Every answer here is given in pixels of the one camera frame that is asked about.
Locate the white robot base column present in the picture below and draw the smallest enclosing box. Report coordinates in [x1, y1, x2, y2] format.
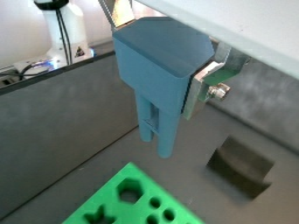
[14, 0, 95, 80]

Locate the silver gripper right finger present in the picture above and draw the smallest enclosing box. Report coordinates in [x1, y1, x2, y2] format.
[182, 41, 250, 120]

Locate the green foam shape-sorter block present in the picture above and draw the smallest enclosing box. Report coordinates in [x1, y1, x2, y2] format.
[62, 163, 205, 224]

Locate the black cable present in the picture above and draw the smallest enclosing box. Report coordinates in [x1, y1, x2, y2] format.
[0, 8, 74, 81]

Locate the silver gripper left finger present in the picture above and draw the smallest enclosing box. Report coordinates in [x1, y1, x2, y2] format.
[98, 0, 137, 31]

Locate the black curved fixture stand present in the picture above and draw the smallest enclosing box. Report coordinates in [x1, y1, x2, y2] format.
[208, 136, 276, 199]

